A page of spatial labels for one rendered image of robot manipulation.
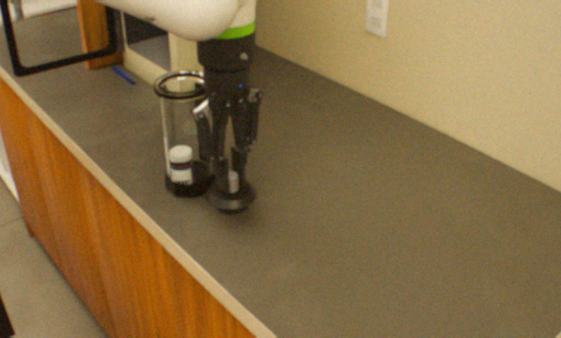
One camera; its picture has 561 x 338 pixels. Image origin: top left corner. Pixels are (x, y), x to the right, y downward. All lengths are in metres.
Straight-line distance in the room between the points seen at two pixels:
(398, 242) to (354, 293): 0.16
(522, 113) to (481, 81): 0.12
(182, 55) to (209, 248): 0.60
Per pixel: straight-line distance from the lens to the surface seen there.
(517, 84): 1.34
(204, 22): 0.77
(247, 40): 0.93
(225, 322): 1.13
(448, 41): 1.42
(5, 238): 2.81
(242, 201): 1.07
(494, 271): 1.08
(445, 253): 1.09
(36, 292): 2.49
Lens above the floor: 1.62
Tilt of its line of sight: 32 degrees down
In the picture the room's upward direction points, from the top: straight up
